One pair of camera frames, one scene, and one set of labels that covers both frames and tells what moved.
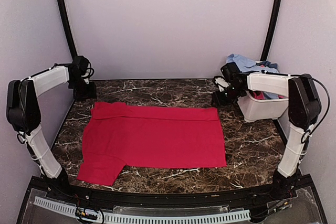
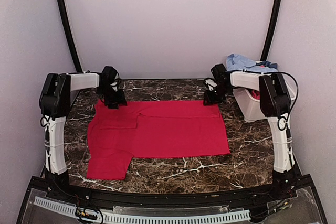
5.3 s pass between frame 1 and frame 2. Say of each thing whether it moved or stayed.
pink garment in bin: stayed
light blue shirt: stayed
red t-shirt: moved
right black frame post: stayed
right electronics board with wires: stayed
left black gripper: moved
